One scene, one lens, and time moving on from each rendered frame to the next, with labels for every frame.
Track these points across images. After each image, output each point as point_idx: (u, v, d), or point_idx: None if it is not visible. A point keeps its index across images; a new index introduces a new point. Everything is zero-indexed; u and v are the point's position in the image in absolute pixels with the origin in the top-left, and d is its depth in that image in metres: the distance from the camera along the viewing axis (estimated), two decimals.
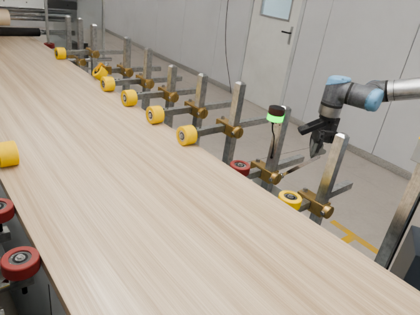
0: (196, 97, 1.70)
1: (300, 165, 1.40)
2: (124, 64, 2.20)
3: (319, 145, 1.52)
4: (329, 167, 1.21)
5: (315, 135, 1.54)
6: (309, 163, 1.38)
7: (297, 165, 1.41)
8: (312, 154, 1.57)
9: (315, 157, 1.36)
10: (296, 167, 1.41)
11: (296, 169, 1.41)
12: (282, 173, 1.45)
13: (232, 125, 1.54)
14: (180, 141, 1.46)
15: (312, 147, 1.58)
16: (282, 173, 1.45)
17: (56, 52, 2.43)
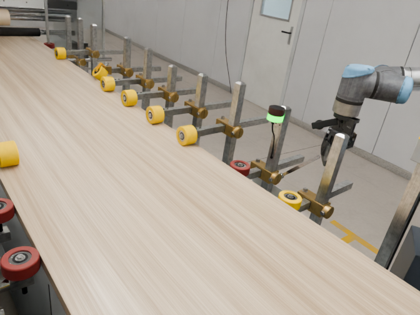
0: (196, 97, 1.70)
1: (300, 165, 1.40)
2: (124, 64, 2.20)
3: (322, 144, 1.28)
4: (329, 167, 1.21)
5: None
6: (309, 163, 1.38)
7: (297, 165, 1.41)
8: (322, 157, 1.32)
9: (315, 157, 1.36)
10: (296, 167, 1.41)
11: (296, 169, 1.41)
12: (282, 173, 1.45)
13: (232, 125, 1.54)
14: (180, 141, 1.46)
15: None
16: (282, 173, 1.45)
17: (56, 52, 2.43)
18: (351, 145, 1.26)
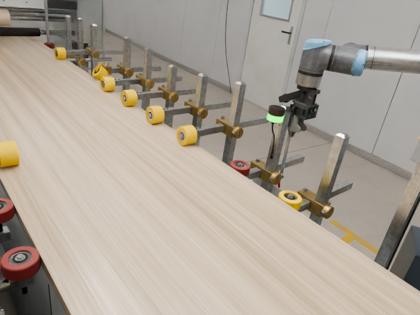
0: (196, 97, 1.70)
1: (285, 151, 1.45)
2: (124, 64, 2.20)
3: None
4: (329, 167, 1.21)
5: None
6: (289, 144, 1.44)
7: (284, 154, 1.45)
8: (288, 128, 1.41)
9: (288, 134, 1.44)
10: (284, 157, 1.45)
11: (285, 158, 1.44)
12: (279, 172, 1.46)
13: (232, 125, 1.54)
14: (180, 141, 1.46)
15: None
16: (279, 172, 1.46)
17: (56, 52, 2.43)
18: (314, 115, 1.35)
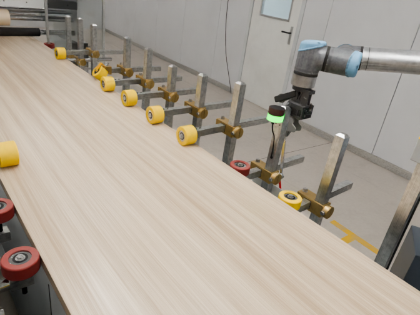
0: (196, 97, 1.70)
1: (282, 151, 1.46)
2: (124, 64, 2.20)
3: None
4: (329, 167, 1.21)
5: None
6: (285, 143, 1.45)
7: (281, 154, 1.46)
8: None
9: None
10: (282, 156, 1.46)
11: (283, 157, 1.45)
12: (279, 173, 1.46)
13: (232, 125, 1.54)
14: (180, 141, 1.46)
15: None
16: (279, 173, 1.46)
17: (56, 52, 2.43)
18: (309, 116, 1.37)
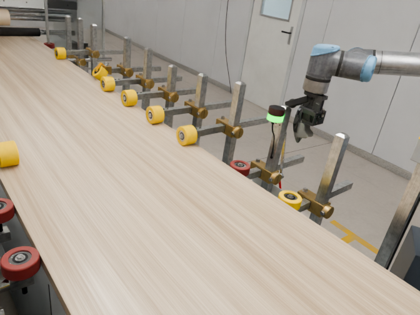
0: (196, 97, 1.70)
1: (282, 151, 1.46)
2: (124, 64, 2.20)
3: (294, 121, 1.35)
4: (329, 167, 1.21)
5: None
6: (285, 143, 1.45)
7: (281, 154, 1.46)
8: (294, 134, 1.40)
9: None
10: (282, 156, 1.46)
11: (283, 157, 1.45)
12: (279, 173, 1.46)
13: (232, 125, 1.54)
14: (180, 141, 1.46)
15: None
16: (279, 173, 1.46)
17: (56, 52, 2.43)
18: (321, 122, 1.33)
